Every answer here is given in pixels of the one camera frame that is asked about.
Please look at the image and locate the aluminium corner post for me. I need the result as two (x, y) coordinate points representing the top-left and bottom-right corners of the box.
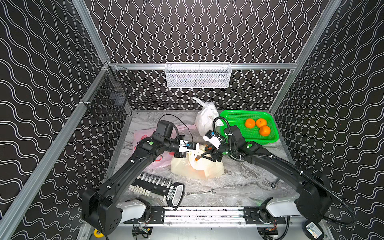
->
(269, 0), (342, 116)

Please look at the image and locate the orange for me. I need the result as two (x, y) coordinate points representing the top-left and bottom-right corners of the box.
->
(244, 119), (256, 129)
(255, 118), (268, 128)
(259, 126), (271, 137)

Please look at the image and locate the black round puck device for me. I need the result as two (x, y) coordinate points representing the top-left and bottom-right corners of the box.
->
(302, 221), (325, 240)

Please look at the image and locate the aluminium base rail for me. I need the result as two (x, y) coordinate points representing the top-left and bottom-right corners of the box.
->
(76, 205), (331, 240)

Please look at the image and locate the yellow tape measure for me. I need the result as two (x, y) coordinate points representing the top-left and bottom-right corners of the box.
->
(94, 229), (105, 239)

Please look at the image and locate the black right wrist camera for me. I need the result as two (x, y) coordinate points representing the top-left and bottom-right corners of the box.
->
(203, 130), (225, 150)

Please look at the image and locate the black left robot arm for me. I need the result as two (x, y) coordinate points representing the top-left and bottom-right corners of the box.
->
(81, 120), (199, 236)

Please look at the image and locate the black wire basket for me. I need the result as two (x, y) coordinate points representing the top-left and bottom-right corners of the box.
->
(85, 62), (137, 122)

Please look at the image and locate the steel combination wrench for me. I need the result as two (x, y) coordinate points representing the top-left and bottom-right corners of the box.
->
(184, 189), (216, 197)

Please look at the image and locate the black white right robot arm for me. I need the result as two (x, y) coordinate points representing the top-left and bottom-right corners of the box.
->
(210, 117), (357, 227)

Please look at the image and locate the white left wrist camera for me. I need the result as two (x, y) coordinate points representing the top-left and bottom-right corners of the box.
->
(179, 140), (198, 153)

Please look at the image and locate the yellow plastic bag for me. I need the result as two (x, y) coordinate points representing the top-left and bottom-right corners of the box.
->
(171, 145), (225, 180)

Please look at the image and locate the pink plastic bag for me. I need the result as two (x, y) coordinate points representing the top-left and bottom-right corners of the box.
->
(129, 128), (187, 167)

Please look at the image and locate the green plastic basket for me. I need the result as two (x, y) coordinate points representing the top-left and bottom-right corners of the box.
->
(220, 110), (280, 145)

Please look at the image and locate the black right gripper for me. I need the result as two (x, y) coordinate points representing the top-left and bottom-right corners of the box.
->
(200, 142), (237, 163)

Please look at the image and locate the white plastic bag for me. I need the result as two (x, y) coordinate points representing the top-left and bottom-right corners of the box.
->
(193, 97), (219, 137)

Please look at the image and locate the socket set holder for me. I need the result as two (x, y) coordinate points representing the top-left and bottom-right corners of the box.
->
(129, 172), (185, 209)

